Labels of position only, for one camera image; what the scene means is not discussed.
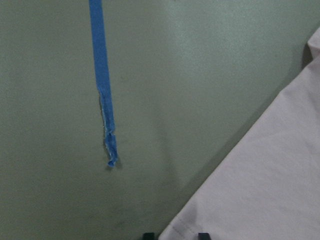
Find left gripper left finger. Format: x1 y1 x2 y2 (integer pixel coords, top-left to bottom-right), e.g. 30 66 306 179
142 232 155 240

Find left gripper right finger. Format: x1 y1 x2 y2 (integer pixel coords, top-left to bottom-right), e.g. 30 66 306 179
197 232 210 240

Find pink Snoopy t-shirt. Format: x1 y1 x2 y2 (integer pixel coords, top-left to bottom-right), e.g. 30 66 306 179
159 31 320 240

